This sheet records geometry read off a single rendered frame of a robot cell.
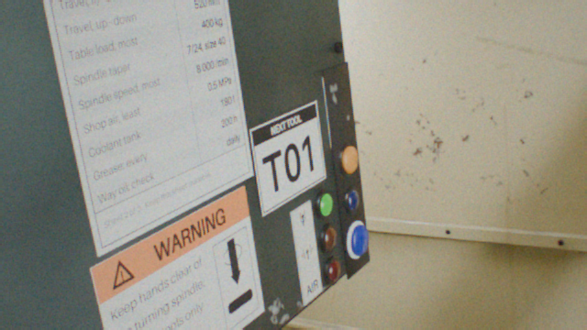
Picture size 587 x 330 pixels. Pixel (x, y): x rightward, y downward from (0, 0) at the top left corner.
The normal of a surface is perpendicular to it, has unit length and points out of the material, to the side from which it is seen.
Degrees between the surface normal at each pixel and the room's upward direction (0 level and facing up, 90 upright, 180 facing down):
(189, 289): 90
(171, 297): 90
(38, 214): 90
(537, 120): 90
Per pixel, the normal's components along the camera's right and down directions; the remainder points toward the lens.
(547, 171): -0.53, 0.30
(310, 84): 0.84, 0.04
